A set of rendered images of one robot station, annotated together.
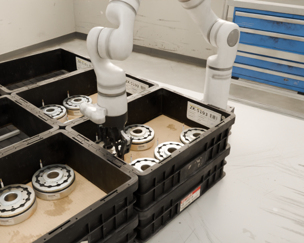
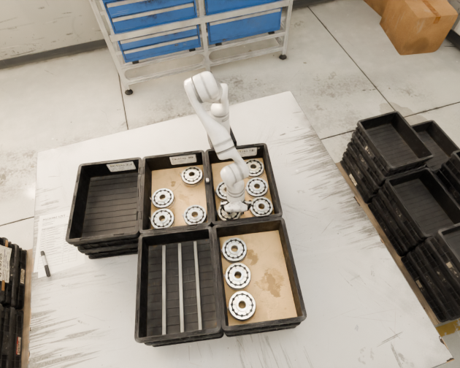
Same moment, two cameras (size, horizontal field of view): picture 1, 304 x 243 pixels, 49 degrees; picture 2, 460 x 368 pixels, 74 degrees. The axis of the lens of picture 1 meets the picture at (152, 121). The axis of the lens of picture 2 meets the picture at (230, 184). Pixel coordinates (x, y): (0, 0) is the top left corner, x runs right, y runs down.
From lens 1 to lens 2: 0.95 m
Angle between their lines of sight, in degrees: 42
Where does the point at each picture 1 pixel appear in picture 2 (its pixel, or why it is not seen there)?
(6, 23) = not seen: outside the picture
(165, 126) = not seen: hidden behind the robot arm
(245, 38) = (127, 25)
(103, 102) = (238, 199)
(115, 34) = (244, 169)
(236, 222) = (292, 190)
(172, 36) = (20, 36)
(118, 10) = (233, 154)
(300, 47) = (176, 14)
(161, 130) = not seen: hidden behind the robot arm
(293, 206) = (300, 162)
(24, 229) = (256, 278)
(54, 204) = (248, 258)
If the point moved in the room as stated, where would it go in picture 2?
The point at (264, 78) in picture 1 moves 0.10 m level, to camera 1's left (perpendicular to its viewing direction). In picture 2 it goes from (159, 51) to (151, 56)
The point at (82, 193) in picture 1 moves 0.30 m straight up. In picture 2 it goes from (250, 242) to (252, 210)
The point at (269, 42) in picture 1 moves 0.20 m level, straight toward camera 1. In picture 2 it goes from (150, 20) to (159, 32)
